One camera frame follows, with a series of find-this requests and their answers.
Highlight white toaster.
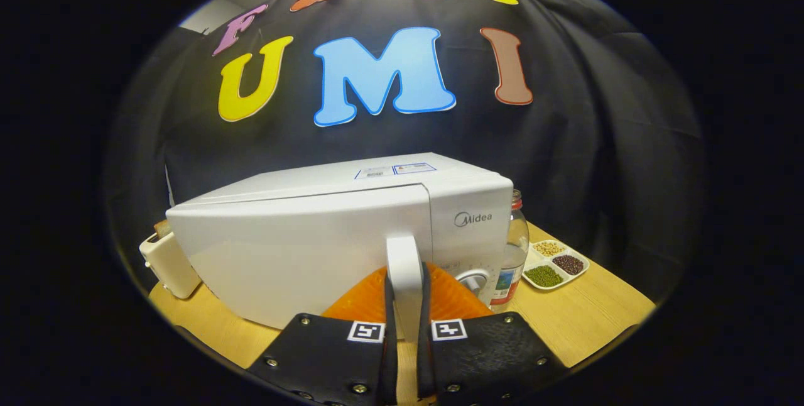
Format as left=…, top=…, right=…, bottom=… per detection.
left=139, top=219, right=203, bottom=300

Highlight white divided bean tray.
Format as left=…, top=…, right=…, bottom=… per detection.
left=521, top=239, right=591, bottom=292

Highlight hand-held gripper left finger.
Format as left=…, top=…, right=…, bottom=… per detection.
left=247, top=268, right=399, bottom=406

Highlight white microwave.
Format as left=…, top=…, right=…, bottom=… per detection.
left=165, top=153, right=514, bottom=337

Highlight glass jar red lid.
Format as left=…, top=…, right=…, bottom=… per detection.
left=490, top=189, right=530, bottom=307

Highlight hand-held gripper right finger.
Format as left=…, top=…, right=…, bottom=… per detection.
left=418, top=263, right=569, bottom=405

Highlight black backdrop cloth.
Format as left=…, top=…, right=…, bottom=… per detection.
left=107, top=0, right=704, bottom=300

